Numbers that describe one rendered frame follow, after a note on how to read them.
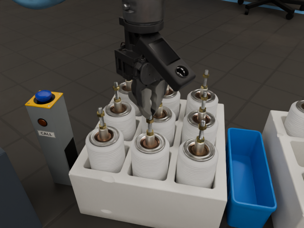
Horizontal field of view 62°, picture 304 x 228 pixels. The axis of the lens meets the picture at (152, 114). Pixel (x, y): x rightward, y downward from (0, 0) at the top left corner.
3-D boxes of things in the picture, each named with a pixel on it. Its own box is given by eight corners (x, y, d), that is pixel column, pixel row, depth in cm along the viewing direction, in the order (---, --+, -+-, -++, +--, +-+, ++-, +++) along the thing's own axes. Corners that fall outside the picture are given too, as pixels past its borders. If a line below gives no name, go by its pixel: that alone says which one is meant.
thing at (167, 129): (148, 145, 87) (148, 102, 76) (175, 151, 85) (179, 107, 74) (138, 165, 80) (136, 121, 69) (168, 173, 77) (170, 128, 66)
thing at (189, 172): (193, 218, 66) (201, 172, 55) (167, 194, 72) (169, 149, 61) (216, 196, 71) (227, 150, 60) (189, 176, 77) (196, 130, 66)
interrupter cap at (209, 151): (201, 168, 56) (201, 165, 56) (176, 149, 61) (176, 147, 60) (221, 151, 60) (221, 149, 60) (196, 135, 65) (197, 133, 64)
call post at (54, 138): (73, 187, 82) (49, 109, 63) (53, 183, 83) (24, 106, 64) (82, 169, 87) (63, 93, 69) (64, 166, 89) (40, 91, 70)
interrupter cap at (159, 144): (150, 129, 67) (150, 127, 66) (171, 144, 62) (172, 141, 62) (128, 143, 62) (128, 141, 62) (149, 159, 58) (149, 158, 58)
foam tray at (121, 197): (215, 240, 68) (227, 201, 57) (79, 213, 74) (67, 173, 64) (216, 141, 99) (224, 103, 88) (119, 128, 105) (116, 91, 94)
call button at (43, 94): (48, 105, 65) (45, 98, 63) (33, 103, 65) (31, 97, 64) (55, 96, 68) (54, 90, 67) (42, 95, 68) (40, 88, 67)
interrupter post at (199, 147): (199, 155, 59) (201, 145, 57) (191, 150, 61) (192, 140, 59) (205, 150, 60) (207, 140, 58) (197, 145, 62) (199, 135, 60)
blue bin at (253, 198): (265, 235, 69) (278, 210, 62) (224, 227, 71) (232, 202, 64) (252, 155, 93) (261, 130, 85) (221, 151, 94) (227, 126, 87)
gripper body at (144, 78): (142, 65, 58) (141, 9, 50) (170, 78, 53) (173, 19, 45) (115, 76, 53) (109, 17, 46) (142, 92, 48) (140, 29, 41)
